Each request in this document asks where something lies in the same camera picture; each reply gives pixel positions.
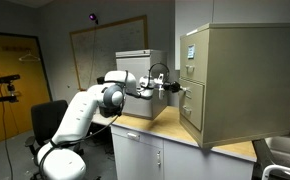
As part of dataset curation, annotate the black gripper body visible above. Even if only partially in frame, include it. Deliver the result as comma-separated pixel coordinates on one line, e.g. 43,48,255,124
163,81,181,93

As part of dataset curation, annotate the beige bottom cabinet drawer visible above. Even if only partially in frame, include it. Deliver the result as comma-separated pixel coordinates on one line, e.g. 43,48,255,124
179,79,204,131

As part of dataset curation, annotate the beige cabinet drawer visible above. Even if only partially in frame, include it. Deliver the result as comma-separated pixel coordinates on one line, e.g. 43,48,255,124
179,79,204,131
180,30,209,83

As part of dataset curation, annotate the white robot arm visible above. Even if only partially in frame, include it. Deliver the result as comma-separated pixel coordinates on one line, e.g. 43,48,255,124
37,70,182,180

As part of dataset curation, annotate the grey two-drawer cabinet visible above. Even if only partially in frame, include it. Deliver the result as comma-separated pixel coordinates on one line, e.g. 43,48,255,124
116,49,167,120

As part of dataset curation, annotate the beige top cabinet drawer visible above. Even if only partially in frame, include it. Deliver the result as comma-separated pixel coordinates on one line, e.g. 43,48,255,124
180,30,209,83

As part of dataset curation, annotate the beige filing cabinet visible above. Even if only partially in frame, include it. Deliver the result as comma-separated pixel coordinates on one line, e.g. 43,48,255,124
179,23,290,148

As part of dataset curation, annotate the white base cabinet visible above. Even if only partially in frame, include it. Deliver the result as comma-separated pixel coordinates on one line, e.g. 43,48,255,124
111,125,256,180

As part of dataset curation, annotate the wood-framed whiteboard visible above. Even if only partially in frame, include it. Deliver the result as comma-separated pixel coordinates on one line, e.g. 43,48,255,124
70,15,148,91

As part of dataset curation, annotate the black office chair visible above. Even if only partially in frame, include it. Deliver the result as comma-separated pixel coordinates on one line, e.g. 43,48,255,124
24,99,85,180

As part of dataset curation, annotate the white clothes hanger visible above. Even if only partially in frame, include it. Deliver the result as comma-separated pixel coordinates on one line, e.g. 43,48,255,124
19,50,40,62

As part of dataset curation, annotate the yellow wooden door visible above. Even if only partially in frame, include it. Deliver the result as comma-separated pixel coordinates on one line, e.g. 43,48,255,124
0,34,50,142

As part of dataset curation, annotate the wall-mounted camera with light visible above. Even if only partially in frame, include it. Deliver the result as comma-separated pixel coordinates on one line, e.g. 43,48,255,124
89,13,98,25

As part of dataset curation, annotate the black camera on stand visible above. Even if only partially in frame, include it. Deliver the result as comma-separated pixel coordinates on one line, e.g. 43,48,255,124
0,74,20,103

